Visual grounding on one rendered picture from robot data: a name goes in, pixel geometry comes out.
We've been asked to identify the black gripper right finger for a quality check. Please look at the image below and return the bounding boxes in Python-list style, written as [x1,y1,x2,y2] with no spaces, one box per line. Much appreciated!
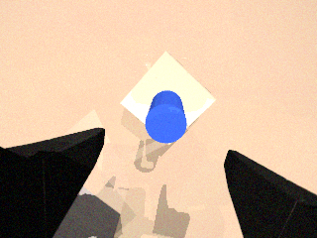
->
[224,150,317,238]

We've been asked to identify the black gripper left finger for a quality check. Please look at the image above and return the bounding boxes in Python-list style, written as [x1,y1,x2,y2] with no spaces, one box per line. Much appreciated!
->
[0,127,105,238]

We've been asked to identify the blue marker cap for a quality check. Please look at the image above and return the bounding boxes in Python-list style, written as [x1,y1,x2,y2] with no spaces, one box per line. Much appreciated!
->
[145,90,187,143]

